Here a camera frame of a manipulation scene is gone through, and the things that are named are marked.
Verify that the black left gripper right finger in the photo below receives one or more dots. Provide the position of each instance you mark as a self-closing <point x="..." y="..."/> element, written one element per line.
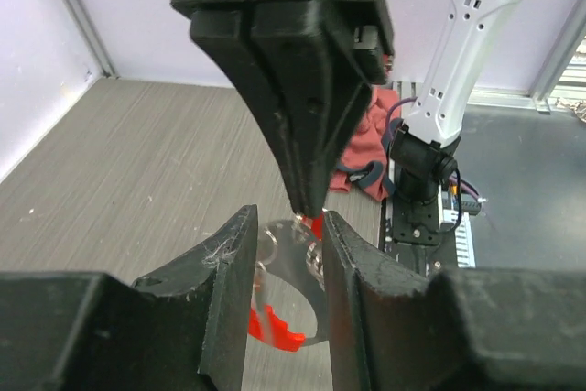
<point x="463" y="329"/>

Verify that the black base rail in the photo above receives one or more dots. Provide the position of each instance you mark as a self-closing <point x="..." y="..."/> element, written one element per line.
<point x="412" y="235"/>

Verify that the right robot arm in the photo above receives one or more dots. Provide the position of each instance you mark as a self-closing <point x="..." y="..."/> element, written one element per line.
<point x="469" y="28"/>

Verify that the crumpled maroon shirt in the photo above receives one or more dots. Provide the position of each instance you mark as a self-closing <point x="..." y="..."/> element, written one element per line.
<point x="364" y="162"/>

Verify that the slotted cable duct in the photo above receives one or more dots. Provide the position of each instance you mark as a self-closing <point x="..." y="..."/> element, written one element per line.
<point x="461" y="199"/>

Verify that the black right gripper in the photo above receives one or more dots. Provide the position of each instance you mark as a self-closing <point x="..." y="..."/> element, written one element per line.
<point x="273" y="53"/>

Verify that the metal key organizer red handle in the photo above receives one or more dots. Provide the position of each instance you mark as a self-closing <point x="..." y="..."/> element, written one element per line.
<point x="290" y="250"/>

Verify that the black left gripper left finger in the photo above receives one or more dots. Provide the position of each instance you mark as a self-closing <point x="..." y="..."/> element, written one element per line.
<point x="182" y="326"/>

